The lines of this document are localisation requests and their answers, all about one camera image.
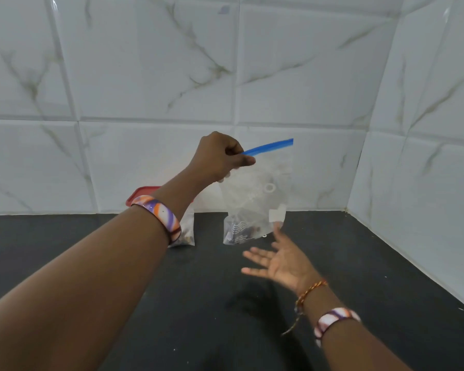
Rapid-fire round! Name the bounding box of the person's left forearm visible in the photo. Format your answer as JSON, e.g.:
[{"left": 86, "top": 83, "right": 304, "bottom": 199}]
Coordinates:
[{"left": 0, "top": 167, "right": 209, "bottom": 371}]

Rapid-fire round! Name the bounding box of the small spice pouch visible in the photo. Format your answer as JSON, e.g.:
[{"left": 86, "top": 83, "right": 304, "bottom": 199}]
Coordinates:
[{"left": 168, "top": 204, "right": 196, "bottom": 248}]

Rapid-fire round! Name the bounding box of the red yellow thread bracelet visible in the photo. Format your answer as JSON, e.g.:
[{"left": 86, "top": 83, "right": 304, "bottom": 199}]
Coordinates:
[{"left": 281, "top": 280, "right": 328, "bottom": 336}]

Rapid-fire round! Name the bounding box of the person's left hand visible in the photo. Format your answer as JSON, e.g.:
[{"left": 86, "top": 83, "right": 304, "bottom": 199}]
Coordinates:
[{"left": 187, "top": 131, "right": 257, "bottom": 186}]

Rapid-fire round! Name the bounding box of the large clear blue-zip bag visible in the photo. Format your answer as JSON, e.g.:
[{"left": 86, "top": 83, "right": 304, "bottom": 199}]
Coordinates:
[{"left": 218, "top": 138, "right": 294, "bottom": 246}]

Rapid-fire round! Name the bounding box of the person's right hand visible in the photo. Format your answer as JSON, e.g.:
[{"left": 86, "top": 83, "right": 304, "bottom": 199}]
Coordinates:
[{"left": 241, "top": 222, "right": 322, "bottom": 296}]

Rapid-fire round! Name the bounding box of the orange purple white bangle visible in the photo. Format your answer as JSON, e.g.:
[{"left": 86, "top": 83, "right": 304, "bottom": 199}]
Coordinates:
[
  {"left": 313, "top": 307, "right": 361, "bottom": 348},
  {"left": 130, "top": 195, "right": 183, "bottom": 246}
]

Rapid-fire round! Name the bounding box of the person's right forearm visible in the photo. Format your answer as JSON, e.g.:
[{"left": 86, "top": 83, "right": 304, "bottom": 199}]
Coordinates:
[{"left": 300, "top": 283, "right": 412, "bottom": 371}]

